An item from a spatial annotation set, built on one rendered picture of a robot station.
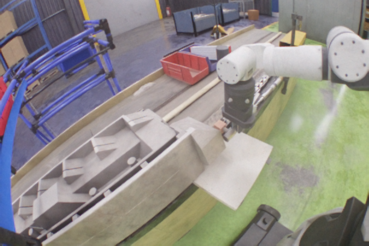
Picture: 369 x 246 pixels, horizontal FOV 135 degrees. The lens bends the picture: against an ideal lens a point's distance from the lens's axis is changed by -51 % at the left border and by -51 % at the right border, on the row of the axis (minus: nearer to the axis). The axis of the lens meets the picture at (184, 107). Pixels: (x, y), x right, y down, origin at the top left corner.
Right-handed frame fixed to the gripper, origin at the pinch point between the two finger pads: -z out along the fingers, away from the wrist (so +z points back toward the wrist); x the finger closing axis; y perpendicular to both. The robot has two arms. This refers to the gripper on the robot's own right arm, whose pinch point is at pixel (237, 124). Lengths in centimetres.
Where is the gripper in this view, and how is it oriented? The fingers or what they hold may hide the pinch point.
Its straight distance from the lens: 55.0
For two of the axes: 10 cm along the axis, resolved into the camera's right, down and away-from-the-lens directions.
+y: -7.5, 5.2, -4.0
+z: -1.8, -7.5, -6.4
